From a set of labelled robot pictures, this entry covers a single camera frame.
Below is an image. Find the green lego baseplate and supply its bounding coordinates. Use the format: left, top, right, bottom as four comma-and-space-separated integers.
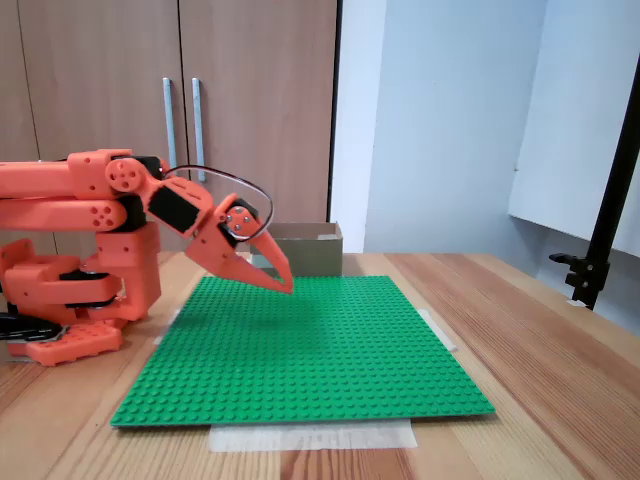
110, 275, 497, 429

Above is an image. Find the black camera stand with clamp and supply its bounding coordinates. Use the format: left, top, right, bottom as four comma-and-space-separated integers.
548, 69, 640, 312

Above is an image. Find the silver cabinet door handle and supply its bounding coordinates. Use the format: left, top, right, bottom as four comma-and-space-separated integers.
161, 77, 179, 171
191, 77, 207, 183

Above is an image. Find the black base clamp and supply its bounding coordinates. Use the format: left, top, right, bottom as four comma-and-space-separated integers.
0, 312, 69, 345

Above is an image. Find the open cardboard box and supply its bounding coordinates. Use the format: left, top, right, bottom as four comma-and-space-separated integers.
249, 221, 345, 277

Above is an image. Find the brown wooden cabinet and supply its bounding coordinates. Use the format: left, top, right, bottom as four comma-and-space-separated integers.
0, 0, 344, 254

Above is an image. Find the wide masking tape strip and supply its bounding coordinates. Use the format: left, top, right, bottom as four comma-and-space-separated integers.
207, 419, 419, 453

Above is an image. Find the white wall panel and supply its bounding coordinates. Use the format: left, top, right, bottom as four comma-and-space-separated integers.
508, 0, 640, 259

